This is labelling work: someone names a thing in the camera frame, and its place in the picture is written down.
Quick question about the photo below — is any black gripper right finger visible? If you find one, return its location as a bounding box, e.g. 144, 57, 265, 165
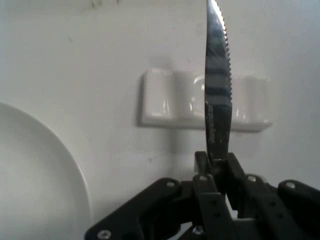
214, 152, 320, 240

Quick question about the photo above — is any white round plate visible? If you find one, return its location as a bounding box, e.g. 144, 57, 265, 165
0, 101, 92, 240

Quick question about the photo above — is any silver serrated table knife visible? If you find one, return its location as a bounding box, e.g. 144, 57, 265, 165
203, 0, 234, 166

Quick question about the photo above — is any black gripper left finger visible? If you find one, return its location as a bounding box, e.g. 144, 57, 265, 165
84, 151, 238, 240

